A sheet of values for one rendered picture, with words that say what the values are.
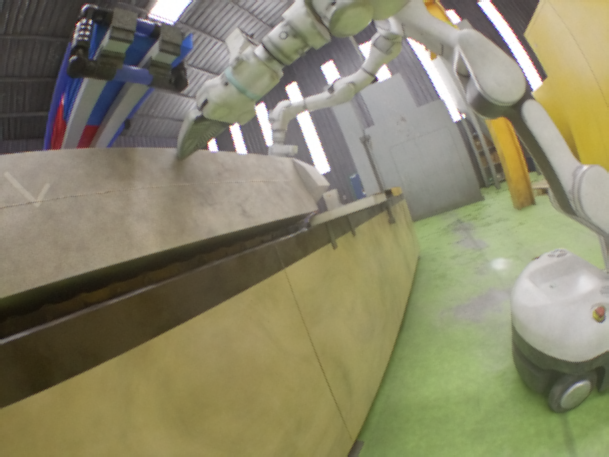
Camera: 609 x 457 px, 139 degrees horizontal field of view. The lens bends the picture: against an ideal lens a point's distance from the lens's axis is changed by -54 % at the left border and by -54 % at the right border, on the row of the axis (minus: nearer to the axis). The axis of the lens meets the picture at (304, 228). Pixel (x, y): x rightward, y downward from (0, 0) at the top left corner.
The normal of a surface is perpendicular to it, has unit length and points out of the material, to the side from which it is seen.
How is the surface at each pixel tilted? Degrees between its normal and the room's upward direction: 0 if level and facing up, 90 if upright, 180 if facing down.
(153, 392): 90
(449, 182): 90
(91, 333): 90
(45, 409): 90
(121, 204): 80
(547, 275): 74
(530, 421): 0
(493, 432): 0
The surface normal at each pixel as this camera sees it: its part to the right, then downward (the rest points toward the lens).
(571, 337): -0.95, -0.24
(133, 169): 0.75, -0.43
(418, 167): -0.48, 0.18
